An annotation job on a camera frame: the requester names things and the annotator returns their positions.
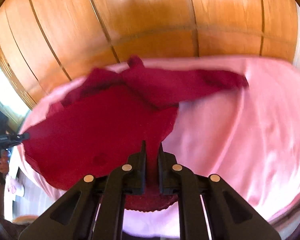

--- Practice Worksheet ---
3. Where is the dark red knit garment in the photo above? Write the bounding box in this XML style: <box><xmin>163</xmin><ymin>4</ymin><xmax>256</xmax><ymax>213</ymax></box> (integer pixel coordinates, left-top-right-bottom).
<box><xmin>23</xmin><ymin>57</ymin><xmax>248</xmax><ymax>212</ymax></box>

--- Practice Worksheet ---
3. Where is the person's left hand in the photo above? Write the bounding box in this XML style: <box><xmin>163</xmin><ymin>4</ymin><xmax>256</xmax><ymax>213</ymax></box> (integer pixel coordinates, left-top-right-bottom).
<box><xmin>0</xmin><ymin>150</ymin><xmax>9</xmax><ymax>176</ymax></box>

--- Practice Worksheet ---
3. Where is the wooden panelled wardrobe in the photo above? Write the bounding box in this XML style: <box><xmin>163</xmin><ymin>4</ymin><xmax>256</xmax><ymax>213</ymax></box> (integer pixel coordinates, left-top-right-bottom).
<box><xmin>0</xmin><ymin>0</ymin><xmax>298</xmax><ymax>107</ymax></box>

